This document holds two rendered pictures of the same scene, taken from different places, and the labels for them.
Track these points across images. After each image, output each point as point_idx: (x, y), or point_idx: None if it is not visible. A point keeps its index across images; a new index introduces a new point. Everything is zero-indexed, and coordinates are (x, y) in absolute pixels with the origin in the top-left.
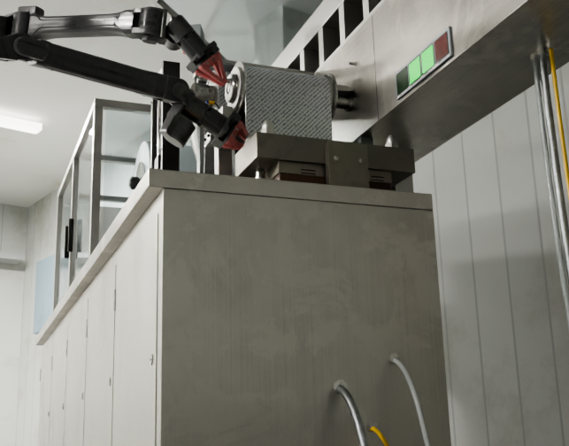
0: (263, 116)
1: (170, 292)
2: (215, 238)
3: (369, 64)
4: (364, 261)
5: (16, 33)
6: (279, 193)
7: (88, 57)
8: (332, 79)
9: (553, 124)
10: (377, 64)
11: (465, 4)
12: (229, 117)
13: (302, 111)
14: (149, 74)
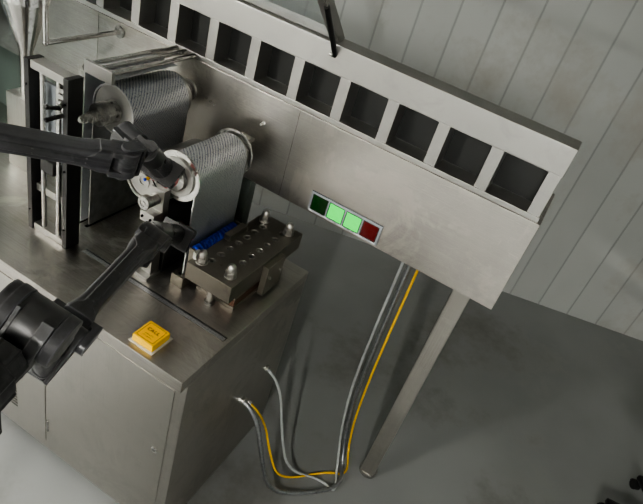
0: (202, 208)
1: (182, 432)
2: (208, 387)
3: (282, 144)
4: (269, 334)
5: None
6: (244, 334)
7: (116, 289)
8: (248, 147)
9: (404, 283)
10: (292, 156)
11: (403, 230)
12: (190, 239)
13: (226, 188)
14: (149, 254)
